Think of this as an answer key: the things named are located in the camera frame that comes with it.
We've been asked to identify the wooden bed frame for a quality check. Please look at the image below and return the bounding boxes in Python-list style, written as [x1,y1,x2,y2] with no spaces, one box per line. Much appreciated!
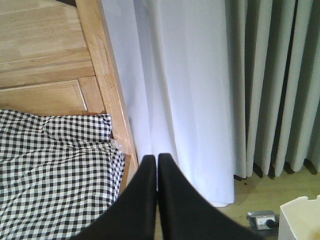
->
[0,0,138,190]

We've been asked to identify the silver floor power socket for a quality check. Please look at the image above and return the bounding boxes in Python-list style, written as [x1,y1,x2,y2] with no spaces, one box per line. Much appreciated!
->
[246,210,279,231]

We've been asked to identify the black white checkered bedding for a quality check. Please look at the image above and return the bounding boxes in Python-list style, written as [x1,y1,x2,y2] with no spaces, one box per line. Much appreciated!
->
[0,109,125,240]

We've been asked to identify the white plastic trash bin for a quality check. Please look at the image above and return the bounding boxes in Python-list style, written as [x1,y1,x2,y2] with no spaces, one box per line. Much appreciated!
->
[278,196,320,240]

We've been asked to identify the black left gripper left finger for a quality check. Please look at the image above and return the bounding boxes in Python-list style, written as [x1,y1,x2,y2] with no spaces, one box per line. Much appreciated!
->
[71,155,157,240]

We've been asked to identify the white pleated curtain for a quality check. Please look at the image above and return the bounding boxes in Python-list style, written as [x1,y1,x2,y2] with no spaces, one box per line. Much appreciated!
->
[102,0,320,207]

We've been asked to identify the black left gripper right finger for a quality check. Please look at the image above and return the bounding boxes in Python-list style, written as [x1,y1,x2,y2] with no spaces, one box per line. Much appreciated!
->
[158,153,262,240]

